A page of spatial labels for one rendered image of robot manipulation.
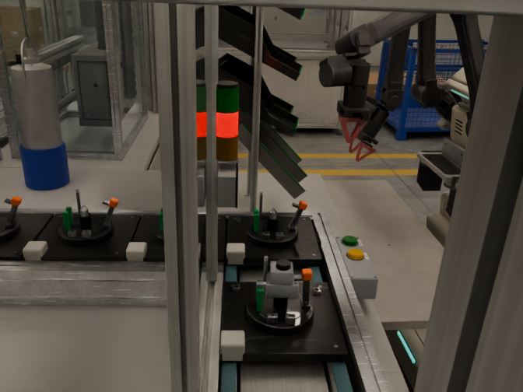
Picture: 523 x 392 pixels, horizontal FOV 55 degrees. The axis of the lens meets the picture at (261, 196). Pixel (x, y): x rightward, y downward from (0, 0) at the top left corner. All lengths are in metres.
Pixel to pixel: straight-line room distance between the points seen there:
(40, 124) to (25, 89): 0.13
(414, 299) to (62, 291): 0.88
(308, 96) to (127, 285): 4.44
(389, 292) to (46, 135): 1.27
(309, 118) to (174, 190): 5.14
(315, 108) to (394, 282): 4.24
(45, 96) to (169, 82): 1.50
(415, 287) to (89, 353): 0.84
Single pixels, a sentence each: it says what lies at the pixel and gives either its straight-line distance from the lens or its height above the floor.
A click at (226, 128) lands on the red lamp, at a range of 1.02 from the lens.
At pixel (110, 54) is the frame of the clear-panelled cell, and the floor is 1.30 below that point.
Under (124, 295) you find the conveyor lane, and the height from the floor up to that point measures 0.89.
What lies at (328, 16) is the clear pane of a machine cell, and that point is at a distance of 5.42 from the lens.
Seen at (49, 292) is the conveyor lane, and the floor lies 0.90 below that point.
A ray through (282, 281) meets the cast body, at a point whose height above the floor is 1.07.
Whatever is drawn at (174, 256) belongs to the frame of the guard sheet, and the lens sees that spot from 0.49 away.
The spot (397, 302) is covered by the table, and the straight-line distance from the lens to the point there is 1.37.
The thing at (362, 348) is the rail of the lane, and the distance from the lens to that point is 1.05.
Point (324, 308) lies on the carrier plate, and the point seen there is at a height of 0.97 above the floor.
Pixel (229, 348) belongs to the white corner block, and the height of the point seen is 0.98.
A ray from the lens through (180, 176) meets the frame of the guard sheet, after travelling 0.46.
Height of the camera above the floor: 1.62
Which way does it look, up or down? 24 degrees down
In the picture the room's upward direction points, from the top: 2 degrees clockwise
